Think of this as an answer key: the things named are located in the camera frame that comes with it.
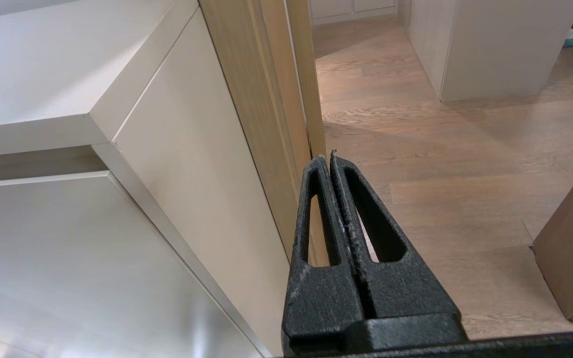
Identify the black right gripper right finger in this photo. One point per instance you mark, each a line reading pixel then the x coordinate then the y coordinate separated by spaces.
pixel 401 293

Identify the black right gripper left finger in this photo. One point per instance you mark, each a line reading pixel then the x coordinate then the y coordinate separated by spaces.
pixel 316 298

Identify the white sideboard cabinet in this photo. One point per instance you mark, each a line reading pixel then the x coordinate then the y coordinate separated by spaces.
pixel 192 149

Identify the white cabinet door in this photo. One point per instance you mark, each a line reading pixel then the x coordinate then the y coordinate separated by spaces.
pixel 67 258

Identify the white closet front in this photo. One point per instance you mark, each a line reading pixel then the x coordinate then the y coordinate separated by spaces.
pixel 351 9

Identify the light wooden door frame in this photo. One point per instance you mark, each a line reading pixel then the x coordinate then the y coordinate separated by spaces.
pixel 256 89

